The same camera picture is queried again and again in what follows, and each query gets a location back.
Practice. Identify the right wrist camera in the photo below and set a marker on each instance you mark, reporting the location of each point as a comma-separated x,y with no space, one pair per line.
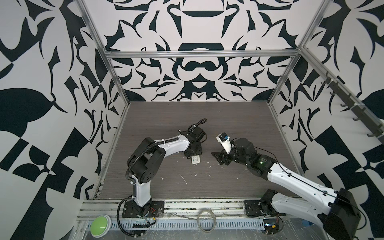
225,141

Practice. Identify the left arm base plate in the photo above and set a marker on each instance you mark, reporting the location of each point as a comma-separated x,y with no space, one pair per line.
151,209

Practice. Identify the green push button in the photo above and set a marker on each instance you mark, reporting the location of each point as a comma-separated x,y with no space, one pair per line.
101,226

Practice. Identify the white slotted cable duct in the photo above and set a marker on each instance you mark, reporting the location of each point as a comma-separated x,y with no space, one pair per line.
221,224

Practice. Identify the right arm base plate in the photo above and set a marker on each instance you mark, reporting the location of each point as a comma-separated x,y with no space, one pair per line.
258,208

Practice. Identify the wall hook rail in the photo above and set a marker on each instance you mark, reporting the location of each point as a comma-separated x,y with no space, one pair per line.
351,102

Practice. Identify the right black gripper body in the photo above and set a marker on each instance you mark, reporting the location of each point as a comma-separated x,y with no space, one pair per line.
235,156

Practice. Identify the white remote control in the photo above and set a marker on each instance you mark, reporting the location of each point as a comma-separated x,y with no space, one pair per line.
195,159

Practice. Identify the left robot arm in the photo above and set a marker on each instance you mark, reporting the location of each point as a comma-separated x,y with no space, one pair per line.
146,160

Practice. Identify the small green circuit board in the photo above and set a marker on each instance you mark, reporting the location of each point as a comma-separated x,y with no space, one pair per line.
272,226

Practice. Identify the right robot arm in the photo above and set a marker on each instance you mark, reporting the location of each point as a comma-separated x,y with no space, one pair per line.
336,211

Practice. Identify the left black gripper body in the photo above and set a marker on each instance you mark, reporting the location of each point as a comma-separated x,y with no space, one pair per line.
197,151

